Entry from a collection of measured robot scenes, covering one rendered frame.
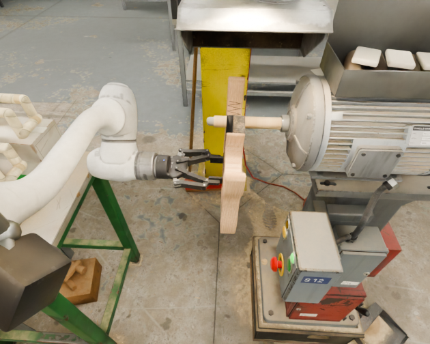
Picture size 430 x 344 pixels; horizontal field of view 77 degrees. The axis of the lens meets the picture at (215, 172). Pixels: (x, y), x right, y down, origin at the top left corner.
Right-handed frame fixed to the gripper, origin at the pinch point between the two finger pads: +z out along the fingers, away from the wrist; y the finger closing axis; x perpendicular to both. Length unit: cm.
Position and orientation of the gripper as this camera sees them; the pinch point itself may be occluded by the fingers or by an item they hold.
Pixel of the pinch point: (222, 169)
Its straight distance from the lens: 83.7
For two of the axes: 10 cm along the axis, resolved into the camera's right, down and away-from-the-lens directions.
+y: -0.6, 8.5, -5.3
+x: 0.1, -5.3, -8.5
